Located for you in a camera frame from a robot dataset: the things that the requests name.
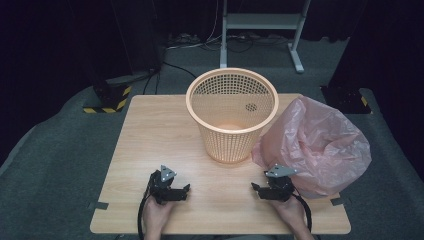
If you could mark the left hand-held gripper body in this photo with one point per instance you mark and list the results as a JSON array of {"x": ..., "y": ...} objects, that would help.
[{"x": 160, "y": 190}]

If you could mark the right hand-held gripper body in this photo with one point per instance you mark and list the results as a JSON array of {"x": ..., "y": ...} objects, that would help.
[{"x": 281, "y": 188}]

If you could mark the pink plastic bag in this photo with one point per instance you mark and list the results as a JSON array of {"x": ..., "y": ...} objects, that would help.
[{"x": 316, "y": 143}]

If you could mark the orange plastic mesh basket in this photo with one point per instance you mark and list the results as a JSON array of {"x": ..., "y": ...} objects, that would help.
[{"x": 230, "y": 140}]

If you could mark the person's left hand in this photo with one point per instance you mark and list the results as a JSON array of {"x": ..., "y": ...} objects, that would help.
[{"x": 156, "y": 213}]

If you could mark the person's right hand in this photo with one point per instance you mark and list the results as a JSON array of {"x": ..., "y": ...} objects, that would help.
[{"x": 291, "y": 213}]

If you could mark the grey tape piece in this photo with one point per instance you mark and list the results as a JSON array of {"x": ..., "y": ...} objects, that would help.
[
  {"x": 340, "y": 201},
  {"x": 99, "y": 205}
]

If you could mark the black yellow striped stand base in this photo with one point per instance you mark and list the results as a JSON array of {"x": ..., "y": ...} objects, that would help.
[{"x": 110, "y": 98}]

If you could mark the dark pillar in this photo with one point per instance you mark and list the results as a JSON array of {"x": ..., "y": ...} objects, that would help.
[{"x": 140, "y": 36}]

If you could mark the grey metal stand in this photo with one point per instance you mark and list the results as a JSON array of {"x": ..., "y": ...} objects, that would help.
[{"x": 263, "y": 21}]

